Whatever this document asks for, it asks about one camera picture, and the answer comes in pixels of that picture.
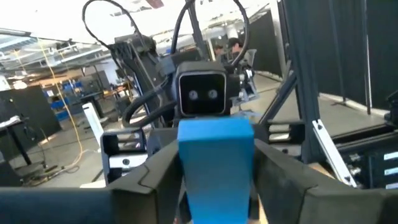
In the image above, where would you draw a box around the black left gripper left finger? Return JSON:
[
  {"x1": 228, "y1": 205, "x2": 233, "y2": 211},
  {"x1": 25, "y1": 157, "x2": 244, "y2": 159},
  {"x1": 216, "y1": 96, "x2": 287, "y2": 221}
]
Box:
[{"x1": 107, "y1": 139, "x2": 187, "y2": 224}]

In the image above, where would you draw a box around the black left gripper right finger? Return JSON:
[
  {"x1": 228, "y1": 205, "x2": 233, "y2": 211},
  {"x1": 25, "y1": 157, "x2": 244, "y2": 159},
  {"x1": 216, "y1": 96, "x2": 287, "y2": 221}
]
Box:
[{"x1": 251, "y1": 139, "x2": 317, "y2": 224}]

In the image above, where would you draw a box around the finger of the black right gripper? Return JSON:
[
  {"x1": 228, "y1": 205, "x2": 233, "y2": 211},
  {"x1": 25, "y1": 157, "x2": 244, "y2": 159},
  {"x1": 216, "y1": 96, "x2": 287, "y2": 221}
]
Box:
[
  {"x1": 255, "y1": 121, "x2": 271, "y2": 147},
  {"x1": 148, "y1": 128, "x2": 179, "y2": 156}
]

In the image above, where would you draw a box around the blue wooden block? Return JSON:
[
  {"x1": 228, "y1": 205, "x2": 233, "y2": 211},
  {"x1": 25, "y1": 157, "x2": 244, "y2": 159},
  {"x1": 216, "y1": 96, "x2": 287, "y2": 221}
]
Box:
[{"x1": 176, "y1": 117, "x2": 256, "y2": 224}]

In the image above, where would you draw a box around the white tower fan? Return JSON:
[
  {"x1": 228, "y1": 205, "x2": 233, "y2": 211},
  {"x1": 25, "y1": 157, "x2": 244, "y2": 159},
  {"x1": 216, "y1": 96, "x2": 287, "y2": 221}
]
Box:
[{"x1": 81, "y1": 101, "x2": 106, "y2": 147}]

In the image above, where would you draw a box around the person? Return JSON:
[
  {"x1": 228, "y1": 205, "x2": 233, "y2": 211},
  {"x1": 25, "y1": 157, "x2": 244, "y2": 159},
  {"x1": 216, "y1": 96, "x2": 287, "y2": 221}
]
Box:
[
  {"x1": 213, "y1": 44, "x2": 225, "y2": 62},
  {"x1": 226, "y1": 37, "x2": 246, "y2": 65}
]

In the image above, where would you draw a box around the black box with light slots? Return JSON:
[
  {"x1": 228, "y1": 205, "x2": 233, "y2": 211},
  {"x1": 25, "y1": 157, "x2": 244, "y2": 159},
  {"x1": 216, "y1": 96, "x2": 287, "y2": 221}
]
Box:
[{"x1": 337, "y1": 133, "x2": 398, "y2": 191}]

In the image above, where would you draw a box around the black partition panel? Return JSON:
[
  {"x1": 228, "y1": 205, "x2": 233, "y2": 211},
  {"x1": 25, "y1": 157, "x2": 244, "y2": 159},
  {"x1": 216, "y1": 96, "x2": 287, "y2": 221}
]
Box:
[
  {"x1": 248, "y1": 0, "x2": 398, "y2": 110},
  {"x1": 0, "y1": 85, "x2": 62, "y2": 156}
]

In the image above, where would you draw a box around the thick black cable sleeve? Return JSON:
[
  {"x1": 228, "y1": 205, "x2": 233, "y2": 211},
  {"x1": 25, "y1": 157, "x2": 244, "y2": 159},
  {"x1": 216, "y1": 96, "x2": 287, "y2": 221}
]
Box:
[{"x1": 121, "y1": 88, "x2": 177, "y2": 129}]

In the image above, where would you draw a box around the black aluminium table frame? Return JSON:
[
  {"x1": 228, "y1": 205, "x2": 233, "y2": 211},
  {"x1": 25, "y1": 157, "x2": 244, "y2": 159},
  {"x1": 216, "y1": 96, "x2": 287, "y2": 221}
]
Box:
[{"x1": 259, "y1": 0, "x2": 398, "y2": 187}]

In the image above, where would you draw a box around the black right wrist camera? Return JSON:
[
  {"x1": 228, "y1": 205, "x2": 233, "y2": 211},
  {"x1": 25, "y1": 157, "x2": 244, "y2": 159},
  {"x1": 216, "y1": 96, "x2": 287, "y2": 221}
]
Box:
[{"x1": 175, "y1": 61, "x2": 233, "y2": 118}]

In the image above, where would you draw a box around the silver aluminium bracket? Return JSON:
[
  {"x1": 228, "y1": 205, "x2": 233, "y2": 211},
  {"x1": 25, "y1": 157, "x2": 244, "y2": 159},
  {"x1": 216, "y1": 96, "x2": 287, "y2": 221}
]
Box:
[{"x1": 312, "y1": 119, "x2": 358, "y2": 188}]

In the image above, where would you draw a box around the yellow hanging cable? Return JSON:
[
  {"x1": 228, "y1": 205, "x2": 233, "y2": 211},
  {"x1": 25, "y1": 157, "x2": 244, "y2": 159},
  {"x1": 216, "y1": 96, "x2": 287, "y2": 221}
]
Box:
[{"x1": 37, "y1": 37, "x2": 85, "y2": 170}]

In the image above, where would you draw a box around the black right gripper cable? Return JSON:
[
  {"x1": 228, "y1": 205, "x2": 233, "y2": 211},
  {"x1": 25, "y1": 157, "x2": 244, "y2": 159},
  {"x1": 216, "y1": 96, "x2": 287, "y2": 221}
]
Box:
[{"x1": 170, "y1": 0, "x2": 250, "y2": 68}]

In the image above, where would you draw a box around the thin black cable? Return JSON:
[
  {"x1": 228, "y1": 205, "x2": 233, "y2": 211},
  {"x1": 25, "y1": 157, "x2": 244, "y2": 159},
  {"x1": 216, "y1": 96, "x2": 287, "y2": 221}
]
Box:
[{"x1": 81, "y1": 0, "x2": 147, "y2": 66}]

